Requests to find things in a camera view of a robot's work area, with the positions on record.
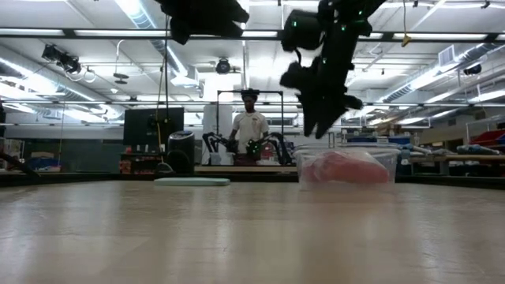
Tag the black frame-mounted device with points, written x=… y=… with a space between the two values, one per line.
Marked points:
x=63 y=60

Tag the black background robot arm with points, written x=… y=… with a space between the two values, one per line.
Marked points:
x=211 y=140
x=282 y=144

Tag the black tower fan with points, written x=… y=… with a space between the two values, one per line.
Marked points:
x=180 y=154

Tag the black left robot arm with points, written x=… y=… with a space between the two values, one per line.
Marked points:
x=205 y=16

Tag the red storage bin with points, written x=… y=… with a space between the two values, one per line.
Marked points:
x=487 y=138

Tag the blue storage bin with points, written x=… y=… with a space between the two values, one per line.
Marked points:
x=361 y=139
x=399 y=140

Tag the clear zip bag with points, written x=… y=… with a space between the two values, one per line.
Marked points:
x=371 y=154

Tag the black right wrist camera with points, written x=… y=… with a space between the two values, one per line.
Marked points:
x=294 y=75

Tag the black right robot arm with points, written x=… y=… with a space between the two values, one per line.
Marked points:
x=347 y=19

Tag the black overhead camera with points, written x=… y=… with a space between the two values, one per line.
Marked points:
x=223 y=67

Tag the pink elastic bandage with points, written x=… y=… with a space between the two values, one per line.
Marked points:
x=355 y=169

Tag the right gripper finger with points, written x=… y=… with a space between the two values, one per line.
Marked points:
x=327 y=122
x=310 y=120

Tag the clear plastic container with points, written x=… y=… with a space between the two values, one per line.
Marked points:
x=355 y=148

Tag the wooden background table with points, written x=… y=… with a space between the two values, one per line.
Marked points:
x=453 y=158

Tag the yellow hanging tag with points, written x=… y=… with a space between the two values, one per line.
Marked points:
x=406 y=39

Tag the black monitor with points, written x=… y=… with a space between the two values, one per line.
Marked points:
x=138 y=126

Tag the light blue container lid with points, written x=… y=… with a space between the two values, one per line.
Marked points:
x=189 y=181

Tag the person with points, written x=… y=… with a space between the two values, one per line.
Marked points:
x=249 y=126

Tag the black shelf unit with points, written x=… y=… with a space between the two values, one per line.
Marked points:
x=142 y=161

